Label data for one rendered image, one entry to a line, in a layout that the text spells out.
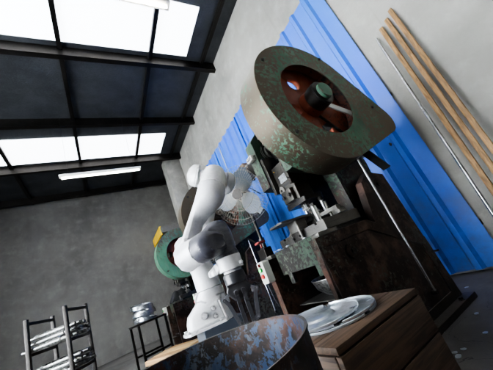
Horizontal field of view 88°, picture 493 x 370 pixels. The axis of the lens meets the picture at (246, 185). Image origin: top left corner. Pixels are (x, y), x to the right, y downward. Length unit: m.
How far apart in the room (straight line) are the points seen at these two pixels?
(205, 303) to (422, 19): 2.48
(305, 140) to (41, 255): 7.58
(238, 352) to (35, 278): 7.59
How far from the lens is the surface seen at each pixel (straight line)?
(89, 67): 4.99
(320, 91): 1.53
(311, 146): 1.27
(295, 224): 1.56
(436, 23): 2.63
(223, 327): 1.15
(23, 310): 8.06
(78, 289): 7.93
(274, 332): 0.63
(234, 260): 0.89
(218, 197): 0.96
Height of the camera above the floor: 0.57
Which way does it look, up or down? 19 degrees up
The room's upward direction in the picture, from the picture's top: 22 degrees counter-clockwise
